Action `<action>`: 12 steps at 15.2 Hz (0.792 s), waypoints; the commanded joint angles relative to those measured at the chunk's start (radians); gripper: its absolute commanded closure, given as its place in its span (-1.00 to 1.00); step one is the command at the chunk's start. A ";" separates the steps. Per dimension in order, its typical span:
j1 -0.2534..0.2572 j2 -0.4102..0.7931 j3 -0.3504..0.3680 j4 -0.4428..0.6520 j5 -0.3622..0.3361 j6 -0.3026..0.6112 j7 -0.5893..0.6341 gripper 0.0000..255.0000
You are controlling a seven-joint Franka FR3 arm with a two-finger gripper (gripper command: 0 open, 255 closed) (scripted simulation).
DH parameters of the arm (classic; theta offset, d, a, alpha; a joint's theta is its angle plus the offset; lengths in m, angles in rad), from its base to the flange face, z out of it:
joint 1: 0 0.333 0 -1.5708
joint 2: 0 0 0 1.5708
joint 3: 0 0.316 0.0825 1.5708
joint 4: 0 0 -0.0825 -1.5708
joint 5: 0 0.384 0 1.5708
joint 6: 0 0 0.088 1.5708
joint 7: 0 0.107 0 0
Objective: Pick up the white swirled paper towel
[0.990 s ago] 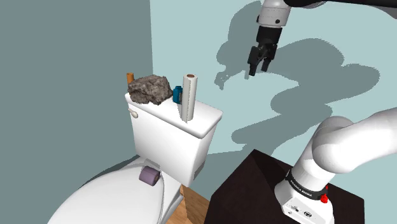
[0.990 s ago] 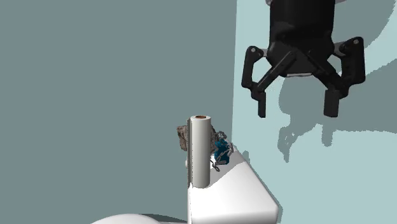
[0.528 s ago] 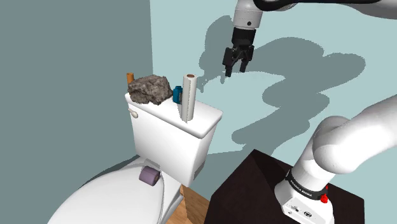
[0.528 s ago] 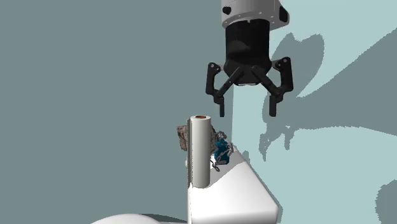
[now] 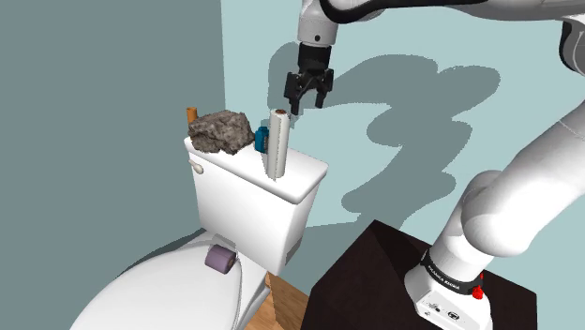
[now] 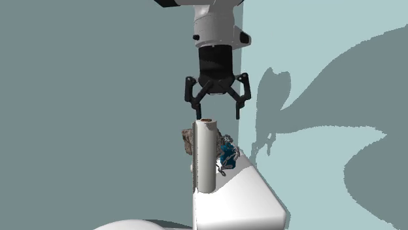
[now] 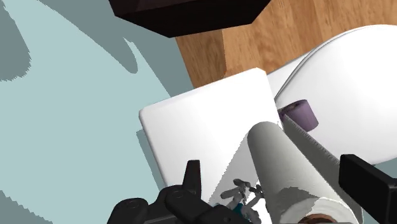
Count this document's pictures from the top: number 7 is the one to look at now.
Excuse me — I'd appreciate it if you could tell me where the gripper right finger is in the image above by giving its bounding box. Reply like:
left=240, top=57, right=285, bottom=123
left=338, top=153, right=397, bottom=224

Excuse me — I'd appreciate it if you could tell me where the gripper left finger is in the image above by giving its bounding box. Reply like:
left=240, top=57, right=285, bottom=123
left=106, top=159, right=237, bottom=224

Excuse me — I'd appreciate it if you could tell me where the small grey figure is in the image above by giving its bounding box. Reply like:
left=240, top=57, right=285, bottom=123
left=219, top=178, right=265, bottom=224

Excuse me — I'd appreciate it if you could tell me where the white paper towel roll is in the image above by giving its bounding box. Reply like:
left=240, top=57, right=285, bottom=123
left=246, top=115, right=365, bottom=224

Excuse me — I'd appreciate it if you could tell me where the purple toilet paper roll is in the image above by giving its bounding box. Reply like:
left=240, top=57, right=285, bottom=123
left=277, top=99, right=319, bottom=133

